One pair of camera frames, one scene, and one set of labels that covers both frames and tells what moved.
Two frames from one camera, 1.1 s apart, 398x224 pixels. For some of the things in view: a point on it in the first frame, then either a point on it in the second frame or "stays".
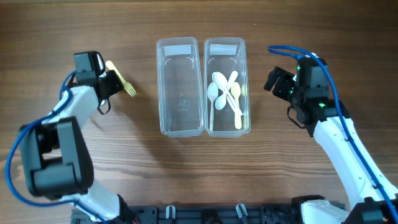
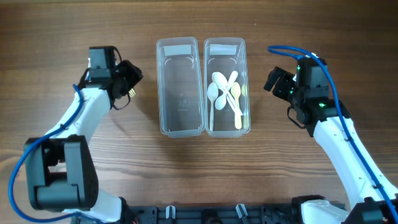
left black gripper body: x=113 y=83 → x=127 y=75
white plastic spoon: x=223 y=84 stays
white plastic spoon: x=212 y=93 stays
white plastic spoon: x=222 y=83 stays
